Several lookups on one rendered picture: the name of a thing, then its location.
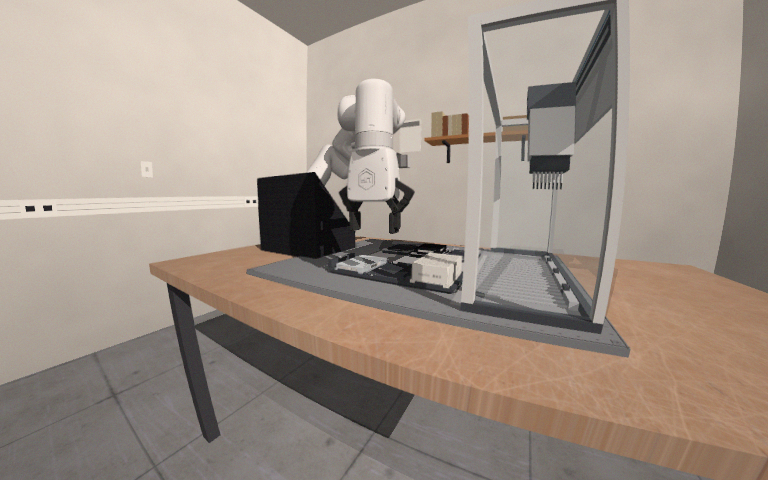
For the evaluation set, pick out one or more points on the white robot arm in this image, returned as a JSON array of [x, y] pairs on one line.
[[366, 119]]

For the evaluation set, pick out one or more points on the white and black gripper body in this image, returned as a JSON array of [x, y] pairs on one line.
[[368, 176]]

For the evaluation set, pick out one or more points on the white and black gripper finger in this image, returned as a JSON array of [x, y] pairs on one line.
[[395, 216], [352, 208]]

